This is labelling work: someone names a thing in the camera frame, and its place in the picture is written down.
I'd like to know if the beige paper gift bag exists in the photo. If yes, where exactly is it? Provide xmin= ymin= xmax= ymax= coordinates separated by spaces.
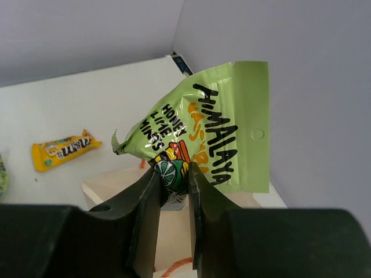
xmin=81 ymin=158 xmax=263 ymax=278

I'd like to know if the left blue table label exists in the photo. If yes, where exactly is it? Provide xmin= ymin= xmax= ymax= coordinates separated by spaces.
xmin=171 ymin=52 xmax=194 ymax=76

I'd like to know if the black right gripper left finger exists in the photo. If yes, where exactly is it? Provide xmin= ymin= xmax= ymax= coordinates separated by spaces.
xmin=1 ymin=170 xmax=161 ymax=277

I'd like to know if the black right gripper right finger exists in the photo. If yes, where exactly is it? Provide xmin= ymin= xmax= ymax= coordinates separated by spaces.
xmin=188 ymin=163 xmax=370 ymax=277

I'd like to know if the small green candy packet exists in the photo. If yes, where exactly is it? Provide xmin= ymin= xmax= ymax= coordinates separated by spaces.
xmin=0 ymin=155 xmax=9 ymax=202

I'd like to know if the green Himalaya candy packet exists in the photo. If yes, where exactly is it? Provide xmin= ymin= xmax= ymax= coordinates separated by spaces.
xmin=111 ymin=61 xmax=270 ymax=211

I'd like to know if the yellow M&M's candy pack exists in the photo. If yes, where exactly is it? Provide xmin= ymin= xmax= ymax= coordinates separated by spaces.
xmin=31 ymin=129 xmax=102 ymax=172

